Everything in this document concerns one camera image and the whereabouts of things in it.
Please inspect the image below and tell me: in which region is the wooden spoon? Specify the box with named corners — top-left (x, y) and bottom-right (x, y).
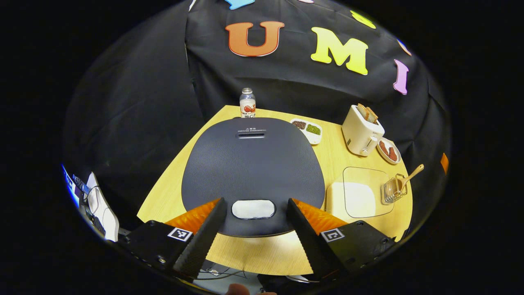
top-left (395, 164), bottom-right (425, 193)

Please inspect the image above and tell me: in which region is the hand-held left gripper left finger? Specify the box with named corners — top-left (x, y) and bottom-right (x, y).
top-left (119, 197), bottom-right (228, 279)

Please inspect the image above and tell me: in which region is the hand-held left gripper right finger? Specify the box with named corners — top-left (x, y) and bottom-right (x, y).
top-left (286, 198), bottom-right (397, 281)

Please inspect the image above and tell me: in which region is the small clear bottle red label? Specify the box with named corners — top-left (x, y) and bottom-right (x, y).
top-left (239, 88), bottom-right (256, 118)

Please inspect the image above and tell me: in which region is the white toaster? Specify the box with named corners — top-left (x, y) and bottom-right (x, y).
top-left (341, 103), bottom-right (385, 157)

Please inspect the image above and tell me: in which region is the white divided bean tray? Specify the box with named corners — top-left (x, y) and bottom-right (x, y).
top-left (289, 118), bottom-right (323, 145)

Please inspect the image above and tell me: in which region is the clear glass dish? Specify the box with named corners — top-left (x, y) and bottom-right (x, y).
top-left (326, 167), bottom-right (395, 220)

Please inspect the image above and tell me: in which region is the black backdrop cloth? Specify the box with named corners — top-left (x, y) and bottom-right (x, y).
top-left (61, 0), bottom-right (451, 242)

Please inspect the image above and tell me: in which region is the dark grey rice cooker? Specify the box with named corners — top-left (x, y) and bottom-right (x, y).
top-left (181, 117), bottom-right (325, 237)

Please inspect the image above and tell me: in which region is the lit display screen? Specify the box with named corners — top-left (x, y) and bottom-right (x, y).
top-left (61, 164), bottom-right (82, 207)

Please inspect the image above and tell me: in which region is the white round plate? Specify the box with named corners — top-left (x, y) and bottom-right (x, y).
top-left (376, 137), bottom-right (402, 165)

